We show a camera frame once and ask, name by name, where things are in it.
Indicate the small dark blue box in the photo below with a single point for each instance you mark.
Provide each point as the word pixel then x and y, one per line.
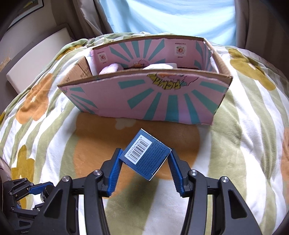
pixel 145 154

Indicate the pink fluffy towel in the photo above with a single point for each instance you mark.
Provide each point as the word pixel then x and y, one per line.
pixel 112 68

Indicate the framed wall picture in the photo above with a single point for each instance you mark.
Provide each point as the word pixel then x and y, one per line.
pixel 28 9

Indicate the light blue curtain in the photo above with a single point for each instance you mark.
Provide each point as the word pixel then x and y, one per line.
pixel 213 20

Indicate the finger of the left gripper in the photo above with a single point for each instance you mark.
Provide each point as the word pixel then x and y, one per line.
pixel 24 189

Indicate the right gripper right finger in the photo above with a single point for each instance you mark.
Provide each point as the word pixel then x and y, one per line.
pixel 231 214

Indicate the white floral rolled sock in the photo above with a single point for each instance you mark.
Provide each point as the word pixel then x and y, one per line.
pixel 161 66

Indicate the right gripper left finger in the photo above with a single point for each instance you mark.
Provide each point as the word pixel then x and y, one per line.
pixel 59 213

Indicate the floral striped bed blanket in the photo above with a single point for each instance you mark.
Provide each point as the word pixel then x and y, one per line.
pixel 45 137

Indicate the brown curtain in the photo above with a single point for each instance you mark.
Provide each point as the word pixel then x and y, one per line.
pixel 259 27

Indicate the pink lined cardboard box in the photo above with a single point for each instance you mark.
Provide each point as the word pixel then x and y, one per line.
pixel 189 94

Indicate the white bedside panel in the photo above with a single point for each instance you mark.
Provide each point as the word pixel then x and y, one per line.
pixel 28 63

